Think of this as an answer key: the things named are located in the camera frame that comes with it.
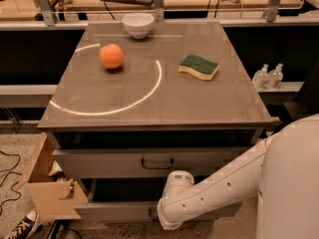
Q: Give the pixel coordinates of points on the grey drawer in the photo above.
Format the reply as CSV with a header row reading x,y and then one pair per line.
x,y
143,162
122,200

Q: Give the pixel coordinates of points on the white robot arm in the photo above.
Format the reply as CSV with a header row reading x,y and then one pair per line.
x,y
282,171

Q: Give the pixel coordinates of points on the grey drawer cabinet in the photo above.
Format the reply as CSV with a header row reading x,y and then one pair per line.
x,y
147,102

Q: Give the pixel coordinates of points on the grey top drawer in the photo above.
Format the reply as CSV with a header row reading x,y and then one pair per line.
x,y
143,162

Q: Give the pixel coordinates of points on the green yellow sponge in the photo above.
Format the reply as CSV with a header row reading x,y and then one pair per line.
x,y
198,67

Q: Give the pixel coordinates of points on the orange fruit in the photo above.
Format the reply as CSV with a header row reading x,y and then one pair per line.
x,y
111,56

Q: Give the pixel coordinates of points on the white bowl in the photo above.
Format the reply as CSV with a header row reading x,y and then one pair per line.
x,y
138,25

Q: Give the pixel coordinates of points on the right clear plastic bottle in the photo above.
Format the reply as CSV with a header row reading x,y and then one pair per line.
x,y
275,77

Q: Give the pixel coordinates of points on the cardboard box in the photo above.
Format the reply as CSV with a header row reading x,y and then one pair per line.
x,y
54,199

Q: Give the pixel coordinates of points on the black office chair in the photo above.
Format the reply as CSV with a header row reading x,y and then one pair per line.
x,y
306,102

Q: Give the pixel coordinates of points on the black white sneaker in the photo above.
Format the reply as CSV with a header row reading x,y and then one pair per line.
x,y
26,227

